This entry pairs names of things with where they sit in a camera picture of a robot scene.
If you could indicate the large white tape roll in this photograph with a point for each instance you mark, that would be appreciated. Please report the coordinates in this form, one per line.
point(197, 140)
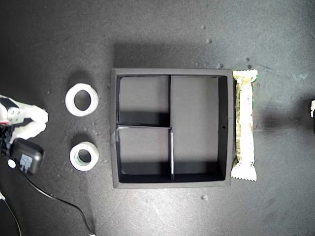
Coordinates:
point(70, 100)

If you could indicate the white tape roll green core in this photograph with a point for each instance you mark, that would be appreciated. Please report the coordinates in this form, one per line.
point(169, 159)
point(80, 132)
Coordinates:
point(73, 159)

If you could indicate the snack bar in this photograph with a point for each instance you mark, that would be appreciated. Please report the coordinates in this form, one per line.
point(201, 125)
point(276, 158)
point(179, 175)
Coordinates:
point(244, 127)

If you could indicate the black compartment tray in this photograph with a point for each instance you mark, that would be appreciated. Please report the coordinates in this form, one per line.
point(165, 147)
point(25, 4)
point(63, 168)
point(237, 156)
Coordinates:
point(194, 118)

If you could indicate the black camera box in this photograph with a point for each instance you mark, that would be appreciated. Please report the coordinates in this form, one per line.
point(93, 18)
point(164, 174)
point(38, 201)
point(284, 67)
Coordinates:
point(30, 157)

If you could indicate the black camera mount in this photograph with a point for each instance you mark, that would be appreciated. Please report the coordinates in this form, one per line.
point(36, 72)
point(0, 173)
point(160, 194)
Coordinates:
point(4, 141)

